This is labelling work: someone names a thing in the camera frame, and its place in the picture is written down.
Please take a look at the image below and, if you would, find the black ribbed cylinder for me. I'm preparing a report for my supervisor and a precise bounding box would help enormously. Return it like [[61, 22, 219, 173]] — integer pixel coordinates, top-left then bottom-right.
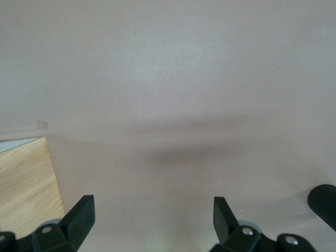
[[307, 184, 336, 233]]

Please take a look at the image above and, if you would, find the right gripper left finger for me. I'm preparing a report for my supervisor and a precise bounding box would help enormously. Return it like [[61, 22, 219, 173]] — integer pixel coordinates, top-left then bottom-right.
[[0, 194, 95, 252]]

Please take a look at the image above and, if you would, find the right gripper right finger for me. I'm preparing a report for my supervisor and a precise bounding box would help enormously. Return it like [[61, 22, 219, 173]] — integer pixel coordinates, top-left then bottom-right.
[[209, 196, 316, 252]]

